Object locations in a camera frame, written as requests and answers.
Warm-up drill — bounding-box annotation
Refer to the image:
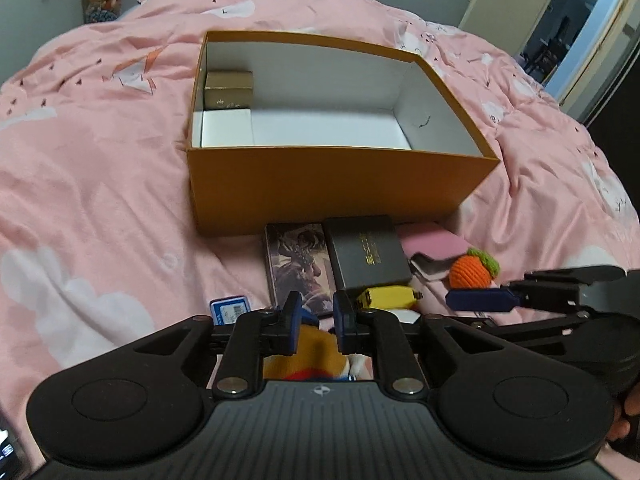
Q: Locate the black box gold lettering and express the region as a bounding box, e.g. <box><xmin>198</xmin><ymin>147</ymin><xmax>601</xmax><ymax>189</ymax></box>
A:
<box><xmin>322</xmin><ymin>216</ymin><xmax>411</xmax><ymax>292</ymax></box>

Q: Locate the pink wallet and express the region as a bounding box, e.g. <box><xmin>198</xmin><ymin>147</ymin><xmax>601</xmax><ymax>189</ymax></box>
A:
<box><xmin>396</xmin><ymin>222</ymin><xmax>471</xmax><ymax>282</ymax></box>

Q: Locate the white long box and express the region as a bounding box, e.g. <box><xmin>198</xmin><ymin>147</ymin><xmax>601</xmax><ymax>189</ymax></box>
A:
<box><xmin>192</xmin><ymin>108</ymin><xmax>254</xmax><ymax>148</ymax></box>

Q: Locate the gold small box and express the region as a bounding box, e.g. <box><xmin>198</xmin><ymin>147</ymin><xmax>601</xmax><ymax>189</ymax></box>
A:
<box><xmin>204</xmin><ymin>70</ymin><xmax>254</xmax><ymax>110</ymax></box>

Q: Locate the person's right hand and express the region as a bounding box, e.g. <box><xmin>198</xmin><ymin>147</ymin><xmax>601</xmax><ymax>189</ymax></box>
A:
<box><xmin>608</xmin><ymin>385</ymin><xmax>640</xmax><ymax>441</ymax></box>

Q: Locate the blue card packet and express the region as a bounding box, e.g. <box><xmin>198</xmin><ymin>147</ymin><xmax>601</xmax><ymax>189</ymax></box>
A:
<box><xmin>209</xmin><ymin>296</ymin><xmax>250</xmax><ymax>326</ymax></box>

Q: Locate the orange plush toy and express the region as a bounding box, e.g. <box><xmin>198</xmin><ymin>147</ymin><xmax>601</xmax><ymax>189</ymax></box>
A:
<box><xmin>262</xmin><ymin>309</ymin><xmax>373</xmax><ymax>382</ymax></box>

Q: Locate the yellow toy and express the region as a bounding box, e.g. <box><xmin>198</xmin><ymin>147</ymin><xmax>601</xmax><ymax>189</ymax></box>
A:
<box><xmin>357</xmin><ymin>285</ymin><xmax>422</xmax><ymax>310</ymax></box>

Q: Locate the orange crochet carrot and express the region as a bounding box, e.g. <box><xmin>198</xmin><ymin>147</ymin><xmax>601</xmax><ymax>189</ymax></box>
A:
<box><xmin>448</xmin><ymin>247</ymin><xmax>500</xmax><ymax>289</ymax></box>

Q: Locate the anime art card box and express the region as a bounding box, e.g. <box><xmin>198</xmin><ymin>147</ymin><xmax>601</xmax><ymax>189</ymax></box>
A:
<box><xmin>265</xmin><ymin>223</ymin><xmax>335</xmax><ymax>318</ymax></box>

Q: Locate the pink patterned duvet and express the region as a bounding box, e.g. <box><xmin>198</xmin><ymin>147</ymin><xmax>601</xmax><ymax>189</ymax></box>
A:
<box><xmin>0</xmin><ymin>0</ymin><xmax>640</xmax><ymax>476</ymax></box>

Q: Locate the orange cardboard storage box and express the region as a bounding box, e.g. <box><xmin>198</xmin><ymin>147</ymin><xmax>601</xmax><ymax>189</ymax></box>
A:
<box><xmin>186</xmin><ymin>30</ymin><xmax>499</xmax><ymax>236</ymax></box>

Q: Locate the smartphone with lit screen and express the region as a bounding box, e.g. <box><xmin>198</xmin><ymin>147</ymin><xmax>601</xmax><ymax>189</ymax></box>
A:
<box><xmin>0</xmin><ymin>417</ymin><xmax>28</xmax><ymax>480</ymax></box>

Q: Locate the cream door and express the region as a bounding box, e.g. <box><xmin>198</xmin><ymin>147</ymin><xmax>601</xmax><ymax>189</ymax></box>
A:
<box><xmin>458</xmin><ymin>0</ymin><xmax>551</xmax><ymax>56</ymax></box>

